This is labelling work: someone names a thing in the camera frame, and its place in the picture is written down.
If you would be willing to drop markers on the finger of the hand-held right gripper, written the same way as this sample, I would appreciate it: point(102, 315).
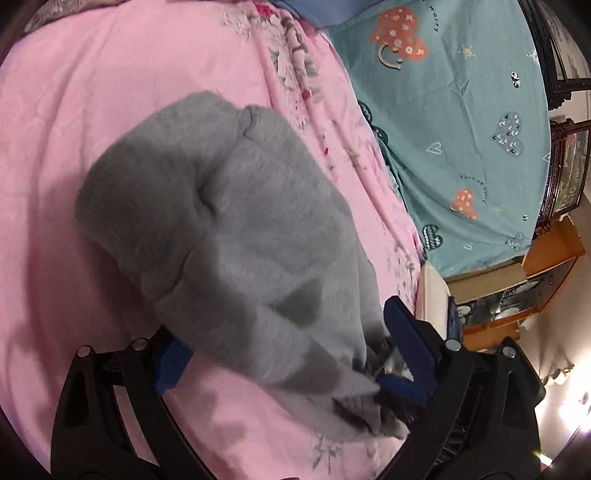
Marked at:
point(401, 391)

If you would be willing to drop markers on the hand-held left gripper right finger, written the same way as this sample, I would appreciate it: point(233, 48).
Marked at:
point(408, 341)

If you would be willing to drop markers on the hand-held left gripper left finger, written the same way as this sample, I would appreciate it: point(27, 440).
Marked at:
point(173, 367)

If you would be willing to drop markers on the grey pants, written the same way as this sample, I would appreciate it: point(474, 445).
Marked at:
point(221, 221)

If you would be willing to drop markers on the dark blue object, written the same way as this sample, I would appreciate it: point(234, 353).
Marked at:
point(454, 318)

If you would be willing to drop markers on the beige textured cushion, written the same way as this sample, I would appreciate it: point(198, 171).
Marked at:
point(436, 290)

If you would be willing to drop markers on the ceiling light fixture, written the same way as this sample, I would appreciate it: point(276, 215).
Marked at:
point(561, 376)

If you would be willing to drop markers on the wooden bedside cabinet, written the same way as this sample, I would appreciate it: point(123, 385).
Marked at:
point(549, 249)

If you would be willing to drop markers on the teal heart print quilt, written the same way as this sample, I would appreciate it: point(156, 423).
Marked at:
point(438, 138)

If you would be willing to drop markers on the framed picture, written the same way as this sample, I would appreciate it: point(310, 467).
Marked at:
point(570, 170)

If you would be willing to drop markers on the pink floral bedsheet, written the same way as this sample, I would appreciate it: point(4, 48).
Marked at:
point(92, 92)

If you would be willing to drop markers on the blue plaid pillow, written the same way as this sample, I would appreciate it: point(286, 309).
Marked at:
point(323, 9)

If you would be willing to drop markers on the dark carved wooden frame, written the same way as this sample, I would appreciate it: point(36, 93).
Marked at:
point(549, 60)

